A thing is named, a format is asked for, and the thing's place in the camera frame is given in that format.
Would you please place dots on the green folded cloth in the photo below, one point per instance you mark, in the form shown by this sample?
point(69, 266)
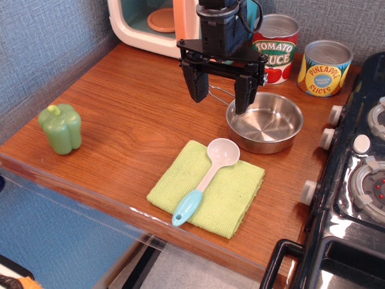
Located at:
point(224, 202)

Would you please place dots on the white stove knob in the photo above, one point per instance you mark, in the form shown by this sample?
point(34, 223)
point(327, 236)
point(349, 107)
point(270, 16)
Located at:
point(327, 138)
point(308, 192)
point(334, 115)

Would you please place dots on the white stove knob upper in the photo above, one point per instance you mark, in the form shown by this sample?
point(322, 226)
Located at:
point(334, 115)

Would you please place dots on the stainless steel pot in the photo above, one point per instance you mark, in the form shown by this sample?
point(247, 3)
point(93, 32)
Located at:
point(269, 125)

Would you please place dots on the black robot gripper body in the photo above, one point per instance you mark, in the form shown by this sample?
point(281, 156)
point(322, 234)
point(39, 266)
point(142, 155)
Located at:
point(225, 31)

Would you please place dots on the tomato sauce can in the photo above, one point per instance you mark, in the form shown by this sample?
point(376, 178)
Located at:
point(277, 39)

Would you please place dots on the green toy bell pepper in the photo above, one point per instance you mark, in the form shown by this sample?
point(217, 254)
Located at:
point(61, 124)

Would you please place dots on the orange fuzzy object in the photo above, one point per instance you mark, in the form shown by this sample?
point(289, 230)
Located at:
point(8, 282)

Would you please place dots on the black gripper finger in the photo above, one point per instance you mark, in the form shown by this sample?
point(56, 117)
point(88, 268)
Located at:
point(245, 91)
point(196, 80)

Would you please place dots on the white spoon with blue handle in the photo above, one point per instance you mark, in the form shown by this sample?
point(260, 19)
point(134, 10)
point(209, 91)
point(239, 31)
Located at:
point(222, 152)

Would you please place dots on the black toy stove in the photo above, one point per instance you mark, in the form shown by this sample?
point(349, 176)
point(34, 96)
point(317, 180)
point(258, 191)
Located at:
point(344, 246)

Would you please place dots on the pineapple slices can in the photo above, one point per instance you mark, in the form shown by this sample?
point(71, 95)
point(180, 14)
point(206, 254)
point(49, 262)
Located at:
point(324, 67)

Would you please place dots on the white stove knob lower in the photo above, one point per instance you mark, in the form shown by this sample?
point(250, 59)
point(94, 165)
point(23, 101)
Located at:
point(308, 192)

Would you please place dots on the white stove knob middle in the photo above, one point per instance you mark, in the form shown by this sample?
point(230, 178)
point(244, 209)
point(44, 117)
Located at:
point(327, 138)

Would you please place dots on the toy microwave oven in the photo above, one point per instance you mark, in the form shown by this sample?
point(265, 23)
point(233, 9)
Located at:
point(157, 26)

